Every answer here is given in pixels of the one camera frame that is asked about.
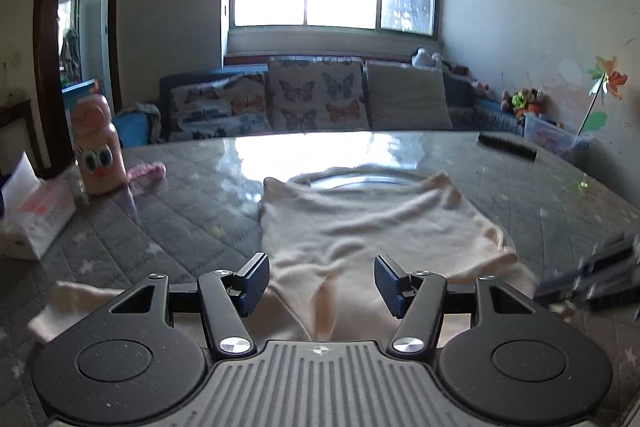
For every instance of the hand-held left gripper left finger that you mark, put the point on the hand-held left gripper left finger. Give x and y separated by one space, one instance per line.
254 283

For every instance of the white tissue box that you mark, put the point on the white tissue box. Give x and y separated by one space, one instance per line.
32 217

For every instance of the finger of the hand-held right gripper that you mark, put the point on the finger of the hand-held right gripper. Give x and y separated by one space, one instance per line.
612 257

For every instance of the green and orange plush toys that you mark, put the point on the green and orange plush toys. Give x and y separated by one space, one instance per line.
525 101

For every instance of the blue stool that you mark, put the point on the blue stool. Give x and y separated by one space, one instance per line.
131 131

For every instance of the dark wooden cabinet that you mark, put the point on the dark wooden cabinet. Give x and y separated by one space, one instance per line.
17 132

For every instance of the wide butterfly print cushion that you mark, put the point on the wide butterfly print cushion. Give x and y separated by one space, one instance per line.
220 104

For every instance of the dark blue sofa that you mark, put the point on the dark blue sofa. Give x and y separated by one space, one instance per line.
465 99

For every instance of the square butterfly print cushion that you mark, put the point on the square butterfly print cushion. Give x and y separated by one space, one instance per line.
315 94

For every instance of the black remote control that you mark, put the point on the black remote control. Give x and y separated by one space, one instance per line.
507 148

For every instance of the cream white shirt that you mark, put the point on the cream white shirt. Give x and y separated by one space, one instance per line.
370 227

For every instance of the clear plastic storage box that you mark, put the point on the clear plastic storage box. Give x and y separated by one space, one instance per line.
552 137

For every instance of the dark wooden door frame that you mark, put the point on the dark wooden door frame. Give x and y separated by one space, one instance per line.
45 57

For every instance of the grey crumpled cloth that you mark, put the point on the grey crumpled cloth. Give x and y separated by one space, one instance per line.
145 112

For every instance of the grey plain cushion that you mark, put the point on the grey plain cushion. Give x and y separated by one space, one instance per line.
407 97

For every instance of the colourful pinwheel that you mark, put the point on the colourful pinwheel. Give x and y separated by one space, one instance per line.
606 79

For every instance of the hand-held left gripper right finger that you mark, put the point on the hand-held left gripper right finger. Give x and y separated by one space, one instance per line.
391 287

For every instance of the pink cartoon face bottle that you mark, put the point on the pink cartoon face bottle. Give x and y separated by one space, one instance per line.
97 142

